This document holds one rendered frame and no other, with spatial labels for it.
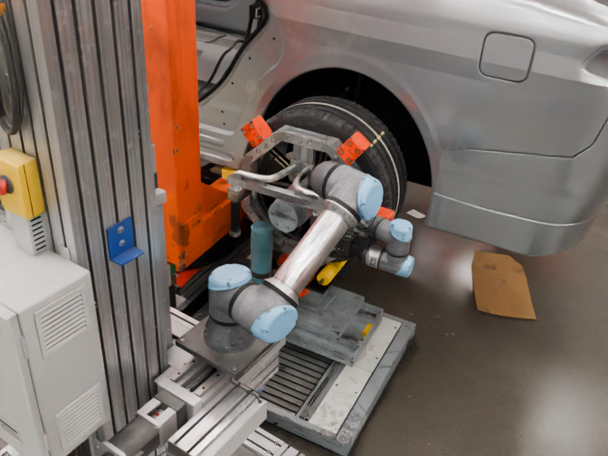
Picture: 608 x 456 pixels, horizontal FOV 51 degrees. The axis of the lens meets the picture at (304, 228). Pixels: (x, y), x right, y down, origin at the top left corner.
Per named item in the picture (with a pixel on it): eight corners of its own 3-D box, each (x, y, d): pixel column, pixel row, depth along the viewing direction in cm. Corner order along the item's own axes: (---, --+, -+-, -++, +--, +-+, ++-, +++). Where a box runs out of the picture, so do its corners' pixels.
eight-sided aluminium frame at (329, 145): (364, 270, 259) (380, 147, 230) (357, 279, 253) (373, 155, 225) (248, 232, 278) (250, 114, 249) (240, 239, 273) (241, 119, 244)
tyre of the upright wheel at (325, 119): (243, 167, 296) (349, 264, 293) (214, 187, 278) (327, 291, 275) (318, 60, 254) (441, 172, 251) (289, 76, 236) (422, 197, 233)
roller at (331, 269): (354, 255, 285) (356, 244, 281) (326, 290, 262) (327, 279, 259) (342, 251, 287) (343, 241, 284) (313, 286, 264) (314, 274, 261)
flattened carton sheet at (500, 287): (521, 261, 375) (523, 257, 373) (535, 321, 329) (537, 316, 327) (469, 254, 378) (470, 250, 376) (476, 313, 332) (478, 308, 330)
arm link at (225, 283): (232, 290, 188) (231, 252, 181) (263, 312, 180) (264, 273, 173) (199, 308, 180) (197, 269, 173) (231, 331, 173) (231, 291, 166)
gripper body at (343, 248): (342, 227, 225) (375, 237, 220) (340, 247, 229) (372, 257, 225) (334, 237, 219) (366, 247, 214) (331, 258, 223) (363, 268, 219)
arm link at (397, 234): (376, 219, 210) (373, 246, 216) (404, 232, 204) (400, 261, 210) (391, 211, 215) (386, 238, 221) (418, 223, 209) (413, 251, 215)
